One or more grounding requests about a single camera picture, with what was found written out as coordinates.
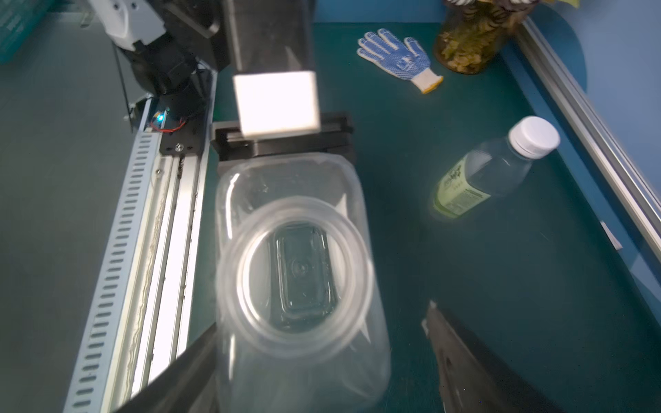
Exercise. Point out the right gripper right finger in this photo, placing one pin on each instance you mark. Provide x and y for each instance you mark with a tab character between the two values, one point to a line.
472	378

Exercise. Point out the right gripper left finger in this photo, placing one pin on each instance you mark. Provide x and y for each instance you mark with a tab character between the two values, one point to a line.
187	385

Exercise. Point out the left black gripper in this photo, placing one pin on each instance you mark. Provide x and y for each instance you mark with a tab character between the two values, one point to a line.
335	137

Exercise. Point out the square clear bottle white label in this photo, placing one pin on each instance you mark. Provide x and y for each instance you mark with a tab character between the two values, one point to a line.
301	326

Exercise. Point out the round clear bottle green label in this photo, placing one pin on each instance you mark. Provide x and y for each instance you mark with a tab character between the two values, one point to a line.
490	170

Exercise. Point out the white cap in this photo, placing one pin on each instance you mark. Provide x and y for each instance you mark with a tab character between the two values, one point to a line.
534	138

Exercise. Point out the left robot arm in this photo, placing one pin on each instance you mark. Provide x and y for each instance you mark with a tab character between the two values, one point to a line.
166	41

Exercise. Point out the blue dotted work glove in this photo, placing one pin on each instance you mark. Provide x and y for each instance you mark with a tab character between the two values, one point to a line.
406	60

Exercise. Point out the artificial potted plant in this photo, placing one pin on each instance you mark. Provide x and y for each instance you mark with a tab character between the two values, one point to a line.
474	32

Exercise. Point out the teal plastic basket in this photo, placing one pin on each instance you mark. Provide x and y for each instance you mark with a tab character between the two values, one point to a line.
18	19

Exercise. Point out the aluminium front rail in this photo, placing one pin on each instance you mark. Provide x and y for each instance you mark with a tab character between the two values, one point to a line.
139	312

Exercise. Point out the aluminium rail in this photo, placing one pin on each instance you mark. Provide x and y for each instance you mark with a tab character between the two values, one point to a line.
139	312
629	186

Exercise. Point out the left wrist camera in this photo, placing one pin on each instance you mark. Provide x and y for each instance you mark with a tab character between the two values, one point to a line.
275	82

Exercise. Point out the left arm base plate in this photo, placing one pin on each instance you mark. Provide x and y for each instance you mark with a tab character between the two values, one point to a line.
182	118

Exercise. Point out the aluminium back rail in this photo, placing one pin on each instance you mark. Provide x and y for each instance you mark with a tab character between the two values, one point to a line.
629	186

